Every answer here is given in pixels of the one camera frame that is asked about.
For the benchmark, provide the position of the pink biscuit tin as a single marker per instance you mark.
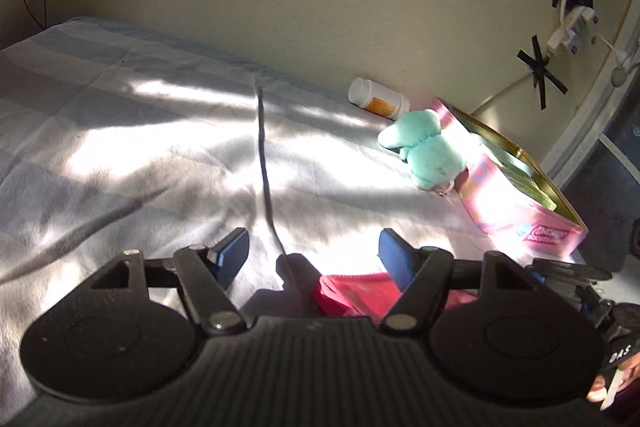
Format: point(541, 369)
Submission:
point(500, 207)

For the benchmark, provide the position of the light checked blanket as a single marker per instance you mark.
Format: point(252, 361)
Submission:
point(125, 132)

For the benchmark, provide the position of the pink red cloth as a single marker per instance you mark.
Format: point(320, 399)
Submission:
point(360, 296)

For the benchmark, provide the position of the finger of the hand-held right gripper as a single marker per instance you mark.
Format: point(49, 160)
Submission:
point(570, 271)
point(596, 307)

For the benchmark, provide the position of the white power socket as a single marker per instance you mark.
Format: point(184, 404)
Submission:
point(575, 29)

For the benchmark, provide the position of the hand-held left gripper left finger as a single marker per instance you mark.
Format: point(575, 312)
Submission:
point(231, 254)

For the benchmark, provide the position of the teal plush toy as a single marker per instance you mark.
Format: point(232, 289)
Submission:
point(430, 152)

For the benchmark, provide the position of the green carton box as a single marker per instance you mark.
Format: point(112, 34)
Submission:
point(542, 197)
point(515, 167)

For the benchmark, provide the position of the white pill bottle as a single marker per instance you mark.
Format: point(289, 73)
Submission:
point(375, 99)

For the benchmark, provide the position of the person's right hand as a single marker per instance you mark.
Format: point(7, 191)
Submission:
point(631, 367)

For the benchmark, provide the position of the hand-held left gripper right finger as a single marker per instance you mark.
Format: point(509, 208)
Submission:
point(396, 257)

